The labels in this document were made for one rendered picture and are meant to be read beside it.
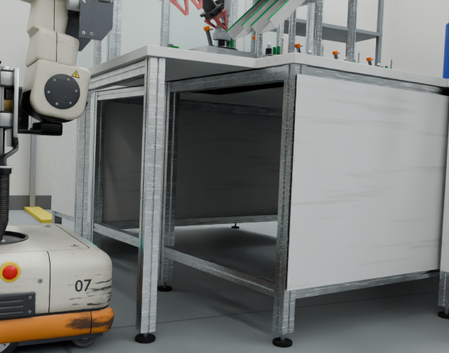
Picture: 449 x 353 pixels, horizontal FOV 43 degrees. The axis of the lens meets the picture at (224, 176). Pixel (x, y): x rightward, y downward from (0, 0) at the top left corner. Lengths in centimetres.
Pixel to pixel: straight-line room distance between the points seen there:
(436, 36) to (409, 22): 44
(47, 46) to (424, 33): 525
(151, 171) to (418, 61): 517
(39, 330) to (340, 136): 103
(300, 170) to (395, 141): 43
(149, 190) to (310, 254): 52
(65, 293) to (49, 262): 9
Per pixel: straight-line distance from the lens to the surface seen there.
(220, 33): 242
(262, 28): 211
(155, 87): 167
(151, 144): 166
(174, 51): 168
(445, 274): 224
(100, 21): 180
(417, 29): 667
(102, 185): 292
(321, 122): 174
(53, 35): 178
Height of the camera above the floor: 58
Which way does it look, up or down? 3 degrees down
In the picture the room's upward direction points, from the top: 2 degrees clockwise
